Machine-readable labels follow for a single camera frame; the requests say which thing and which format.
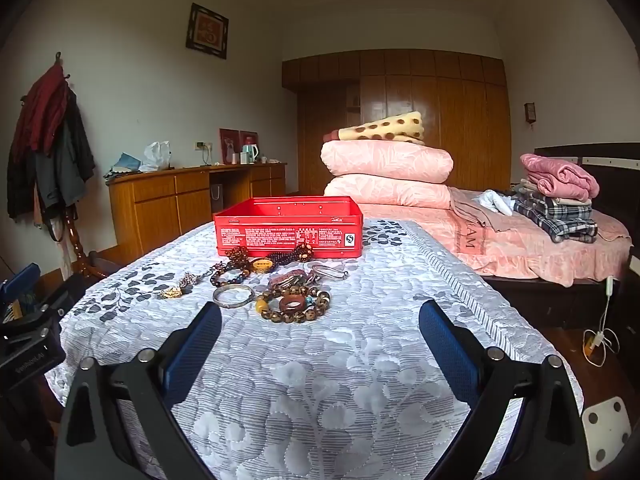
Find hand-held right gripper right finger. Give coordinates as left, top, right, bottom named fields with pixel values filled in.
left=419, top=300, right=591, bottom=480

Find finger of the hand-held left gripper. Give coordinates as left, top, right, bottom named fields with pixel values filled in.
left=0, top=264, right=43, bottom=327
left=0, top=275, right=88, bottom=345

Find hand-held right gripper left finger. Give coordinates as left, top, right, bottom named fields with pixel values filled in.
left=54, top=301, right=223, bottom=480

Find multicolour bead bracelet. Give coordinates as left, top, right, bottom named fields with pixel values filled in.
left=209, top=262, right=251, bottom=289

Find red plastic box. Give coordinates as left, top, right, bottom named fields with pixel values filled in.
left=214, top=197, right=364, bottom=259

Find wooden coat rack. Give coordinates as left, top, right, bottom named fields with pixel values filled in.
left=52, top=51, right=107, bottom=281

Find silver bangle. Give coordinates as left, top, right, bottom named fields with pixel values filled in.
left=212, top=285, right=254, bottom=307

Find brown lettered blanket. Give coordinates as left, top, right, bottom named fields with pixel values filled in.
left=449, top=189, right=507, bottom=257

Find pink bed sheet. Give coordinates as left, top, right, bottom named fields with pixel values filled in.
left=357, top=187, right=632, bottom=284

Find dark hanging jackets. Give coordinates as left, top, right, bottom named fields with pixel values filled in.
left=6, top=89, right=96, bottom=223

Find white grey quilted bedspread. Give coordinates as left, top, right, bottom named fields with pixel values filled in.
left=45, top=219, right=586, bottom=480

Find wooden desk cabinet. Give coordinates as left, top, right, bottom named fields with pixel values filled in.
left=106, top=162, right=288, bottom=266

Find clear bangle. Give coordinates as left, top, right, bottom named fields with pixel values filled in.
left=306, top=260, right=350, bottom=284

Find white cloth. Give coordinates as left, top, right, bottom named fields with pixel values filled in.
left=472, top=190, right=516, bottom=217

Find white plastic bag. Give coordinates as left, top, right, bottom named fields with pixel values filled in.
left=139, top=140, right=174, bottom=173

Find folded pink quilt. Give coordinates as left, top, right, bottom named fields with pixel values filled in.
left=323, top=174, right=453, bottom=210
left=320, top=140, right=455, bottom=185

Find plaid folded clothes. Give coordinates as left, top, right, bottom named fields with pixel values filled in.
left=512, top=192, right=599, bottom=244

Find beige folded garment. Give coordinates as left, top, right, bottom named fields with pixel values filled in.
left=515, top=178, right=594, bottom=207

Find white perforated panel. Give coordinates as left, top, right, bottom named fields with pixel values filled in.
left=581, top=396, right=632, bottom=471

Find red scarf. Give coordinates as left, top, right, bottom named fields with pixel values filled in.
left=12, top=65, right=70, bottom=162

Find pink folded garment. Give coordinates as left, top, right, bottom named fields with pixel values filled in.
left=520, top=153, right=601, bottom=201

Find yellow brown spotted blanket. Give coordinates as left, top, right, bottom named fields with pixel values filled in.
left=322, top=111, right=426, bottom=146

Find wooden wardrobe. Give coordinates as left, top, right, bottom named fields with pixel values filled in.
left=281, top=50, right=512, bottom=196

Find silver chain pendant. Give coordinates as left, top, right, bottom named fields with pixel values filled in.
left=157, top=271, right=211, bottom=301

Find amber bead necklace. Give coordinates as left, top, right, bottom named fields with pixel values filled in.
left=220, top=246, right=274, bottom=274

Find large brown bead bracelet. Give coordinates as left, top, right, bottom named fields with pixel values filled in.
left=255, top=285, right=332, bottom=325

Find dark bead necklace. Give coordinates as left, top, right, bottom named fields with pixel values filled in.
left=270, top=241, right=317, bottom=266

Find white power cable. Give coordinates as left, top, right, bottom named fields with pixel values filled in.
left=582, top=276, right=621, bottom=367

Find red photo frame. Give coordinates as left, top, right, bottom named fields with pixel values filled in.
left=239, top=130, right=260, bottom=161
left=219, top=128, right=241, bottom=164

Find framed wall picture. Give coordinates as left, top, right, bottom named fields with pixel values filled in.
left=186, top=2, right=230, bottom=60

